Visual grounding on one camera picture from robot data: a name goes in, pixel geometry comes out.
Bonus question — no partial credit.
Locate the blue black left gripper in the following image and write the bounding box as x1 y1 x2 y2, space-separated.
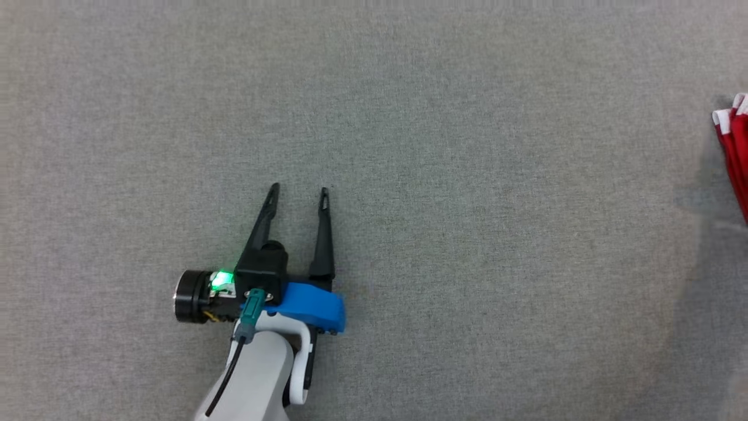
174 183 345 335

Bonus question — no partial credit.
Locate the red shorts white trim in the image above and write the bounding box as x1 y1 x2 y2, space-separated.
712 92 748 226

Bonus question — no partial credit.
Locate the black left camera cable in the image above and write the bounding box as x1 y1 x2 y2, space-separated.
205 288 267 418

